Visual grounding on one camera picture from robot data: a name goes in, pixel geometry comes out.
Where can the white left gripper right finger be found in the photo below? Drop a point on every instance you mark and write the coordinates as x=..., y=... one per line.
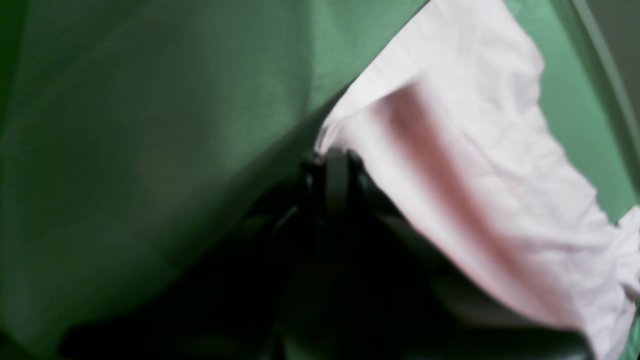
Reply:
x=423, y=307

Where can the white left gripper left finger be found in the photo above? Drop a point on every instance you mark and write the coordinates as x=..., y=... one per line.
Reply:
x=225, y=306

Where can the grey-green table cloth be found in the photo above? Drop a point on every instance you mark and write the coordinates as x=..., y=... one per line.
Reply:
x=138, y=133

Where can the pink t-shirt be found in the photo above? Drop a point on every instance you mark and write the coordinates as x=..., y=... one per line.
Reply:
x=447, y=123

